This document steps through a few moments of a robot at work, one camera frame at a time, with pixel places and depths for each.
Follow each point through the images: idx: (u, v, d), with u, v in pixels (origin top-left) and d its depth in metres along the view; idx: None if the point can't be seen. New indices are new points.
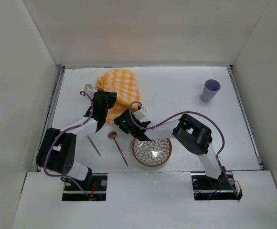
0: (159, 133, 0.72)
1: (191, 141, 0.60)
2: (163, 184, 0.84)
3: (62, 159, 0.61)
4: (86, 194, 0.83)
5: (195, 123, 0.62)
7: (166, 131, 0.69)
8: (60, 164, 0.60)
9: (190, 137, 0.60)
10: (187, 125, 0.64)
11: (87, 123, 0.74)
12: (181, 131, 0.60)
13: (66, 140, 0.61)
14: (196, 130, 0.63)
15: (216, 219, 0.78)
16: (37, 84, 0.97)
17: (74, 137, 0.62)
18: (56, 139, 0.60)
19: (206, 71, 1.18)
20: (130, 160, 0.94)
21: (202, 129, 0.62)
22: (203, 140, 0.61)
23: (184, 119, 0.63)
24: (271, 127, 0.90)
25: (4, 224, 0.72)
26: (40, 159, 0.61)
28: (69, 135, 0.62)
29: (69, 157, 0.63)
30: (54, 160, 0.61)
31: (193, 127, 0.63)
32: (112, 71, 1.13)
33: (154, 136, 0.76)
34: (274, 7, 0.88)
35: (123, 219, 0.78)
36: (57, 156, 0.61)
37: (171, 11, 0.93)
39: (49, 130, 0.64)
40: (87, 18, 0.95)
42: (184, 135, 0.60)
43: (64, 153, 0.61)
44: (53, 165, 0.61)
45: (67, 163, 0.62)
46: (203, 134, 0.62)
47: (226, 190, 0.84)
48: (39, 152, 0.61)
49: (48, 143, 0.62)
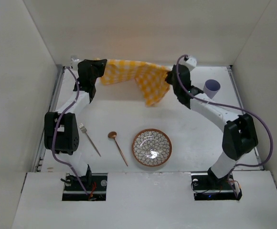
0: (208, 110, 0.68)
1: (235, 144, 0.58)
2: (163, 184, 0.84)
3: (69, 138, 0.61)
4: (86, 194, 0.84)
5: (250, 130, 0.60)
7: (217, 117, 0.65)
8: (68, 142, 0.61)
9: (237, 140, 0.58)
10: (240, 125, 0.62)
11: (79, 97, 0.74)
12: (235, 129, 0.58)
13: (68, 120, 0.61)
14: (246, 134, 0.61)
15: (217, 219, 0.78)
16: (37, 83, 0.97)
17: (74, 116, 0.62)
18: (58, 122, 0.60)
19: (206, 71, 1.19)
20: (130, 160, 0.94)
21: (251, 139, 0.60)
22: (246, 148, 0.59)
23: (244, 119, 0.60)
24: (271, 127, 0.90)
25: (4, 225, 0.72)
26: (47, 142, 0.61)
28: (69, 115, 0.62)
29: (75, 134, 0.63)
30: (60, 140, 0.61)
31: (246, 131, 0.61)
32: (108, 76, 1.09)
33: (198, 107, 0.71)
34: (273, 8, 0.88)
35: (122, 218, 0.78)
36: (62, 137, 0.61)
37: (172, 11, 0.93)
39: (47, 115, 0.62)
40: (87, 19, 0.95)
42: (234, 134, 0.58)
43: (69, 132, 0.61)
44: (62, 146, 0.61)
45: (74, 140, 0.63)
46: (249, 143, 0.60)
47: (226, 190, 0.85)
48: (45, 137, 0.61)
49: (50, 128, 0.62)
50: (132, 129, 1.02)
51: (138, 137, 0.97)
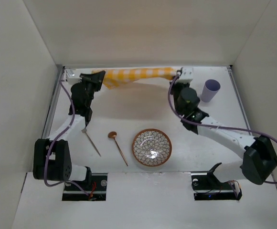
0: (220, 136, 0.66)
1: (256, 169, 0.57)
2: (163, 184, 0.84)
3: (59, 168, 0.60)
4: (86, 194, 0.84)
5: (270, 151, 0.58)
7: (231, 142, 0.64)
8: (59, 172, 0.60)
9: (258, 163, 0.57)
10: (258, 147, 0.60)
11: (74, 123, 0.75)
12: (254, 153, 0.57)
13: (59, 149, 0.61)
14: (266, 155, 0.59)
15: (217, 219, 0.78)
16: (37, 83, 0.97)
17: (66, 144, 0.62)
18: (48, 150, 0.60)
19: (206, 71, 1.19)
20: (130, 160, 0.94)
21: (272, 160, 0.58)
22: (268, 170, 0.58)
23: (262, 140, 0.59)
24: (271, 127, 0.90)
25: (4, 225, 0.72)
26: (37, 172, 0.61)
28: (61, 142, 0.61)
29: (67, 163, 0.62)
30: (52, 170, 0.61)
31: (264, 153, 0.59)
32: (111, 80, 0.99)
33: (207, 133, 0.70)
34: (273, 8, 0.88)
35: (123, 218, 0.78)
36: (53, 166, 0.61)
37: (172, 11, 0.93)
39: (37, 143, 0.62)
40: (87, 18, 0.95)
42: (255, 158, 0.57)
43: (60, 161, 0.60)
44: (53, 175, 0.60)
45: (66, 170, 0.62)
46: (271, 164, 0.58)
47: (226, 190, 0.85)
48: (35, 167, 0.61)
49: (41, 156, 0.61)
50: (132, 129, 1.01)
51: (138, 137, 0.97)
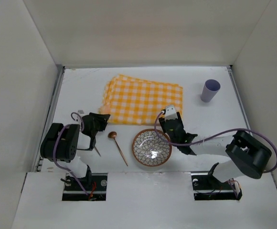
0: (208, 147, 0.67)
1: (247, 161, 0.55)
2: (163, 184, 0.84)
3: (68, 143, 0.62)
4: (86, 194, 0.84)
5: (253, 142, 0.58)
7: (218, 147, 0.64)
8: (67, 143, 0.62)
9: (245, 156, 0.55)
10: (242, 143, 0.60)
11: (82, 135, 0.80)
12: (235, 149, 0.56)
13: (73, 127, 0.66)
14: (252, 148, 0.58)
15: (217, 219, 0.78)
16: (37, 83, 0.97)
17: (78, 127, 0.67)
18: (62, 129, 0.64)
19: (206, 71, 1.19)
20: (129, 160, 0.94)
21: (261, 149, 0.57)
22: (261, 161, 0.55)
23: (240, 135, 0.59)
24: (271, 127, 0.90)
25: (4, 224, 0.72)
26: (45, 146, 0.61)
28: (74, 125, 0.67)
29: (74, 143, 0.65)
30: (60, 142, 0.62)
31: (250, 145, 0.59)
32: (108, 100, 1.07)
33: (201, 150, 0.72)
34: (273, 8, 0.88)
35: (122, 218, 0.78)
36: (62, 141, 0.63)
37: (172, 11, 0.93)
39: (53, 124, 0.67)
40: (87, 19, 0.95)
42: (239, 152, 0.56)
43: (71, 135, 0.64)
44: (60, 149, 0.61)
45: (72, 147, 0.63)
46: (261, 153, 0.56)
47: (226, 190, 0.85)
48: (45, 138, 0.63)
49: (53, 133, 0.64)
50: (132, 129, 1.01)
51: (138, 137, 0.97)
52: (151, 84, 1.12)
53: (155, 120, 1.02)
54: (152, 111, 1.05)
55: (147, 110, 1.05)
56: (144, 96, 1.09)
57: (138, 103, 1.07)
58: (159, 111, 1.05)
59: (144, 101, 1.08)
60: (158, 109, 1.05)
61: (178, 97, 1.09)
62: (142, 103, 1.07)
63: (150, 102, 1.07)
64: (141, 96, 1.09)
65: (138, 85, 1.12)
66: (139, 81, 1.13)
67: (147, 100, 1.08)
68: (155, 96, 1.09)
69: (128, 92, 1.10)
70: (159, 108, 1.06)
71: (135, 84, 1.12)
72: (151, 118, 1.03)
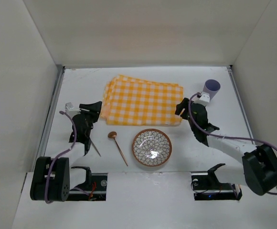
0: (225, 146, 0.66)
1: (257, 177, 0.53)
2: (163, 184, 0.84)
3: (59, 184, 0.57)
4: (86, 194, 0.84)
5: (273, 161, 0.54)
7: (234, 150, 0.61)
8: (57, 191, 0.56)
9: (259, 171, 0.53)
10: (262, 157, 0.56)
11: (74, 147, 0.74)
12: (252, 160, 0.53)
13: (60, 167, 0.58)
14: (269, 166, 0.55)
15: (216, 219, 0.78)
16: (37, 84, 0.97)
17: (67, 161, 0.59)
18: (49, 167, 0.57)
19: (207, 71, 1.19)
20: (130, 160, 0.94)
21: None
22: (271, 181, 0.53)
23: (263, 149, 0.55)
24: (271, 127, 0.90)
25: (4, 225, 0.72)
26: (35, 190, 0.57)
28: (62, 159, 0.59)
29: (66, 182, 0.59)
30: (50, 188, 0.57)
31: (268, 163, 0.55)
32: (109, 101, 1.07)
33: (217, 145, 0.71)
34: (273, 8, 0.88)
35: (122, 219, 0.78)
36: (53, 182, 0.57)
37: (172, 12, 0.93)
39: (39, 160, 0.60)
40: (87, 19, 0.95)
42: (253, 165, 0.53)
43: (60, 180, 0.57)
44: (51, 192, 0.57)
45: (64, 189, 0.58)
46: (275, 176, 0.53)
47: (226, 190, 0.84)
48: (33, 184, 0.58)
49: (41, 173, 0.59)
50: (133, 129, 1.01)
51: (138, 137, 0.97)
52: (151, 85, 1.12)
53: (155, 121, 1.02)
54: (152, 112, 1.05)
55: (147, 111, 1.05)
56: (145, 97, 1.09)
57: (139, 104, 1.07)
58: (159, 113, 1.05)
59: (145, 102, 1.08)
60: (158, 111, 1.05)
61: (178, 97, 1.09)
62: (142, 104, 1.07)
63: (151, 103, 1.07)
64: (141, 96, 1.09)
65: (139, 86, 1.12)
66: (139, 81, 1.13)
67: (147, 101, 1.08)
68: (155, 97, 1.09)
69: (128, 93, 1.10)
70: (159, 109, 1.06)
71: (135, 84, 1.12)
72: (152, 119, 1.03)
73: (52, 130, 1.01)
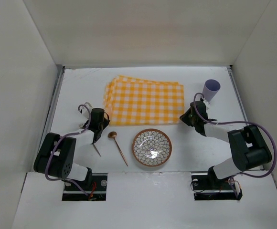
0: (217, 130, 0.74)
1: (241, 151, 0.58)
2: (163, 184, 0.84)
3: (61, 161, 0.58)
4: (86, 194, 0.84)
5: (258, 140, 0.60)
7: (223, 130, 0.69)
8: (59, 167, 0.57)
9: (242, 146, 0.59)
10: (249, 137, 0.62)
11: (84, 133, 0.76)
12: (237, 135, 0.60)
13: (67, 145, 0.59)
14: (254, 144, 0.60)
15: (216, 219, 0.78)
16: (37, 84, 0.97)
17: (74, 141, 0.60)
18: (57, 143, 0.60)
19: (206, 71, 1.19)
20: (130, 160, 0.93)
21: (262, 149, 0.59)
22: (256, 157, 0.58)
23: (250, 128, 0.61)
24: (271, 127, 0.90)
25: (4, 225, 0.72)
26: (39, 162, 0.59)
28: (70, 139, 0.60)
29: (69, 161, 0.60)
30: (53, 163, 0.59)
31: (254, 142, 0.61)
32: (110, 102, 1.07)
33: (211, 132, 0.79)
34: (273, 8, 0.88)
35: (123, 219, 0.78)
36: (56, 160, 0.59)
37: (172, 11, 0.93)
39: (49, 134, 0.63)
40: (87, 19, 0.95)
42: (239, 140, 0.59)
43: (64, 156, 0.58)
44: (53, 169, 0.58)
45: (66, 167, 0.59)
46: (261, 153, 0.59)
47: (226, 190, 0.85)
48: (38, 156, 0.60)
49: (47, 148, 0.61)
50: (133, 129, 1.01)
51: (138, 137, 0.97)
52: (152, 85, 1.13)
53: (158, 120, 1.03)
54: (154, 112, 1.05)
55: (149, 111, 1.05)
56: (146, 97, 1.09)
57: (141, 104, 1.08)
58: (162, 112, 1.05)
59: (146, 101, 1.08)
60: (160, 110, 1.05)
61: (179, 96, 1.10)
62: (144, 104, 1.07)
63: (152, 102, 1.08)
64: (142, 96, 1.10)
65: (139, 86, 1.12)
66: (139, 81, 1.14)
67: (149, 101, 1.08)
68: (156, 97, 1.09)
69: (130, 93, 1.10)
70: (161, 109, 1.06)
71: (136, 85, 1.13)
72: (154, 119, 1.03)
73: (52, 130, 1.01)
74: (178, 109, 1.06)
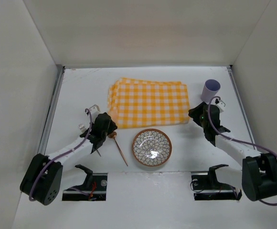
0: (230, 148, 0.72)
1: (253, 182, 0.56)
2: (163, 184, 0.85)
3: (45, 189, 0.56)
4: (86, 194, 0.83)
5: (274, 171, 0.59)
7: (238, 152, 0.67)
8: (42, 194, 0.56)
9: (256, 177, 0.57)
10: (264, 165, 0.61)
11: (79, 148, 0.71)
12: (253, 163, 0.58)
13: (52, 171, 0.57)
14: (270, 175, 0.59)
15: (216, 219, 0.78)
16: (37, 84, 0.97)
17: (60, 167, 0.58)
18: (43, 168, 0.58)
19: (207, 71, 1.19)
20: (129, 160, 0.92)
21: (275, 182, 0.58)
22: (268, 189, 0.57)
23: (267, 157, 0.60)
24: (271, 128, 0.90)
25: (4, 225, 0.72)
26: (24, 185, 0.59)
28: (56, 165, 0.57)
29: (53, 187, 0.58)
30: (37, 189, 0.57)
31: (268, 172, 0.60)
32: (115, 105, 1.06)
33: (223, 145, 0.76)
34: (273, 9, 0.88)
35: (122, 218, 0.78)
36: (41, 185, 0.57)
37: (172, 11, 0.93)
39: (38, 156, 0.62)
40: (87, 19, 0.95)
42: (254, 170, 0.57)
43: (47, 183, 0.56)
44: (37, 194, 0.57)
45: (50, 193, 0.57)
46: (273, 184, 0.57)
47: (226, 190, 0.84)
48: (24, 179, 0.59)
49: (34, 171, 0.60)
50: (133, 129, 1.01)
51: (138, 137, 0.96)
52: (155, 85, 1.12)
53: (165, 121, 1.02)
54: (160, 113, 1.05)
55: (155, 112, 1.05)
56: (151, 98, 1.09)
57: (145, 105, 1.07)
58: (167, 113, 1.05)
59: (151, 103, 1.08)
60: (166, 111, 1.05)
61: (183, 95, 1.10)
62: (149, 105, 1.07)
63: (157, 103, 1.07)
64: (147, 98, 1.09)
65: (143, 87, 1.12)
66: (142, 82, 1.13)
67: (154, 102, 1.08)
68: (161, 98, 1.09)
69: (133, 96, 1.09)
70: (167, 109, 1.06)
71: (139, 86, 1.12)
72: (161, 119, 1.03)
73: (52, 130, 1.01)
74: (183, 109, 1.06)
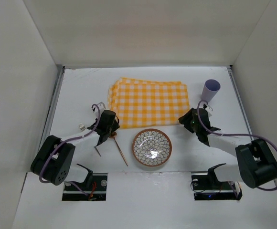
0: (222, 142, 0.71)
1: (249, 168, 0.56)
2: (163, 184, 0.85)
3: (56, 168, 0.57)
4: (86, 194, 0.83)
5: (267, 156, 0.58)
7: (230, 144, 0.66)
8: (53, 173, 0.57)
9: (251, 162, 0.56)
10: (257, 151, 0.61)
11: (89, 136, 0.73)
12: (246, 149, 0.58)
13: (64, 151, 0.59)
14: (263, 160, 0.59)
15: (216, 219, 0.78)
16: (37, 84, 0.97)
17: (72, 149, 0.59)
18: (56, 147, 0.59)
19: (206, 71, 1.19)
20: (129, 160, 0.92)
21: (271, 165, 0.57)
22: (265, 173, 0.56)
23: (257, 142, 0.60)
24: (271, 128, 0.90)
25: (4, 225, 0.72)
26: (36, 165, 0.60)
28: (69, 145, 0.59)
29: (64, 168, 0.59)
30: (49, 168, 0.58)
31: (262, 158, 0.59)
32: (115, 105, 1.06)
33: (216, 143, 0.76)
34: (273, 9, 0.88)
35: (122, 218, 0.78)
36: (52, 165, 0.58)
37: (172, 12, 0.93)
39: (50, 137, 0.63)
40: (87, 19, 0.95)
42: (247, 155, 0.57)
43: (59, 163, 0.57)
44: (47, 174, 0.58)
45: (61, 174, 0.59)
46: (270, 169, 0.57)
47: (226, 190, 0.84)
48: (37, 158, 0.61)
49: (46, 151, 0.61)
50: (133, 129, 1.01)
51: (138, 137, 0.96)
52: (155, 85, 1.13)
53: (165, 121, 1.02)
54: (160, 113, 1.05)
55: (155, 112, 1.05)
56: (150, 98, 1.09)
57: (145, 105, 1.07)
58: (167, 113, 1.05)
59: (151, 103, 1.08)
60: (166, 111, 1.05)
61: (183, 95, 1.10)
62: (149, 106, 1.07)
63: (157, 103, 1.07)
64: (147, 98, 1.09)
65: (143, 87, 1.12)
66: (142, 83, 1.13)
67: (154, 102, 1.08)
68: (161, 98, 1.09)
69: (134, 96, 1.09)
70: (167, 109, 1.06)
71: (139, 86, 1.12)
72: (161, 119, 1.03)
73: (52, 130, 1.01)
74: (183, 109, 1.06)
